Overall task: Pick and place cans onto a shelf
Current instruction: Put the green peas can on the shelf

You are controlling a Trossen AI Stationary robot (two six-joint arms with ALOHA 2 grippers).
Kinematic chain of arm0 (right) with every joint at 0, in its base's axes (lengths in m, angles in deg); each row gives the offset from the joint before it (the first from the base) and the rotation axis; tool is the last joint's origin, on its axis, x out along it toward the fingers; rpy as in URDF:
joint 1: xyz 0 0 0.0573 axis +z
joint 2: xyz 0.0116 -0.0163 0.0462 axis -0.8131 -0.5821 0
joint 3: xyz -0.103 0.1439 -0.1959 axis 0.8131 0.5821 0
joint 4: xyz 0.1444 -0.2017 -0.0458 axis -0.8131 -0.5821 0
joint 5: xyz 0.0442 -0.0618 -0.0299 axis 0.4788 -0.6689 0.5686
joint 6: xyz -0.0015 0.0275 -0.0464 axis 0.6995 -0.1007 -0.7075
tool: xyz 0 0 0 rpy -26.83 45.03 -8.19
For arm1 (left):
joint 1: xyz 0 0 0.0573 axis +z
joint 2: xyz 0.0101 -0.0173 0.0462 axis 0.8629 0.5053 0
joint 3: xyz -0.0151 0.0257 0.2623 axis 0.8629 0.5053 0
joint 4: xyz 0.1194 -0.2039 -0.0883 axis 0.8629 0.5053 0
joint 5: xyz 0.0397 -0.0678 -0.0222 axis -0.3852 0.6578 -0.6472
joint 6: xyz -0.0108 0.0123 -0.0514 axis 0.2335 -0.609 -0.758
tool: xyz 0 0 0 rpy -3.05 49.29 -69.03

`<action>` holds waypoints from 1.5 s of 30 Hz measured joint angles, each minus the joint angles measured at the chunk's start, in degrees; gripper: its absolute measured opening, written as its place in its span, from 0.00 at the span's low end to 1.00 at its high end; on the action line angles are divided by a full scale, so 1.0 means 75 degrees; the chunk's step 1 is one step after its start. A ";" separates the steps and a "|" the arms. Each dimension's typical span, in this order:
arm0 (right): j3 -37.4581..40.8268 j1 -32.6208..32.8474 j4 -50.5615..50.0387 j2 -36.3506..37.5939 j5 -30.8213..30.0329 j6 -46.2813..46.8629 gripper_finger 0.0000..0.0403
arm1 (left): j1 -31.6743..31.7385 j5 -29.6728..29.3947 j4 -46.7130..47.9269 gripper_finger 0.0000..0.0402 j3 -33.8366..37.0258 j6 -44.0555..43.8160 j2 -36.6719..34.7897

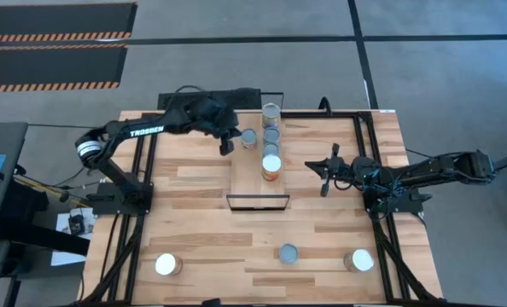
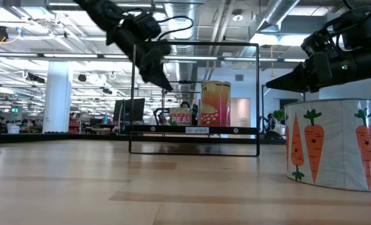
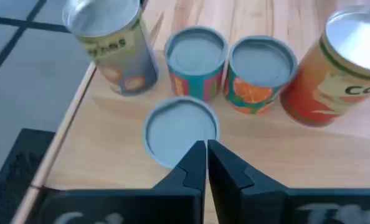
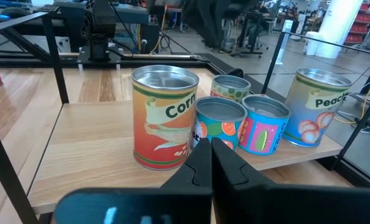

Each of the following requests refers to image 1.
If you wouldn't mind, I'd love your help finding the can red white label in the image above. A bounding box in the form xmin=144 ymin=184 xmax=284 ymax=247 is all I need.
xmin=240 ymin=128 xmax=259 ymax=150

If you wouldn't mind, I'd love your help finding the wooden shelf black wire frame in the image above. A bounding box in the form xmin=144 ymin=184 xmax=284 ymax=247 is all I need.
xmin=225 ymin=90 xmax=292 ymax=211

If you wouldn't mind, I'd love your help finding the can with yellow label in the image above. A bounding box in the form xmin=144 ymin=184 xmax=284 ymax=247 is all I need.
xmin=343 ymin=248 xmax=375 ymax=274

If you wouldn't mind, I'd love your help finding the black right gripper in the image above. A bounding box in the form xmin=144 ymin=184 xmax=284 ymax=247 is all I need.
xmin=304 ymin=143 xmax=372 ymax=198

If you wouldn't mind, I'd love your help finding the black mat hazard stripe edge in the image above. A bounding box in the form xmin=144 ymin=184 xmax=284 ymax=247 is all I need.
xmin=0 ymin=44 xmax=129 ymax=93
xmin=0 ymin=2 xmax=138 ymax=43

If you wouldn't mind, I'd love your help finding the corn can red orange label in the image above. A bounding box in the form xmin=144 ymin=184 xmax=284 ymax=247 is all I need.
xmin=154 ymin=252 xmax=184 ymax=277
xmin=261 ymin=153 xmax=283 ymax=182

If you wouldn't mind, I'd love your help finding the black power box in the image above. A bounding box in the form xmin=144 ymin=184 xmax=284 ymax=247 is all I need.
xmin=157 ymin=88 xmax=262 ymax=111

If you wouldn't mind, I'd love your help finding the peaches can purple yellow label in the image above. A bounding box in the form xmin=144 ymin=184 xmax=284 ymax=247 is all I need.
xmin=261 ymin=102 xmax=282 ymax=129

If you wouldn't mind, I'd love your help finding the carrots can white orange label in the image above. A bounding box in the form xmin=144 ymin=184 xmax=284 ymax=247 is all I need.
xmin=278 ymin=243 xmax=300 ymax=265

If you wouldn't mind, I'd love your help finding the black aluminium table frame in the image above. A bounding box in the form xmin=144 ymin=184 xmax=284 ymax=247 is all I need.
xmin=77 ymin=109 xmax=447 ymax=307

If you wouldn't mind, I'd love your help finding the black cable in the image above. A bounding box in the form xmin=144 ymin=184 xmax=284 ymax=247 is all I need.
xmin=318 ymin=96 xmax=334 ymax=117

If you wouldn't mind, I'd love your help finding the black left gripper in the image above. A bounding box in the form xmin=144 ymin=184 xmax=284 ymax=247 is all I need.
xmin=193 ymin=96 xmax=243 ymax=157

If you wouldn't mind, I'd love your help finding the small black device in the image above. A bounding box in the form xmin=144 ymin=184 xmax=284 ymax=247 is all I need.
xmin=67 ymin=214 xmax=86 ymax=235

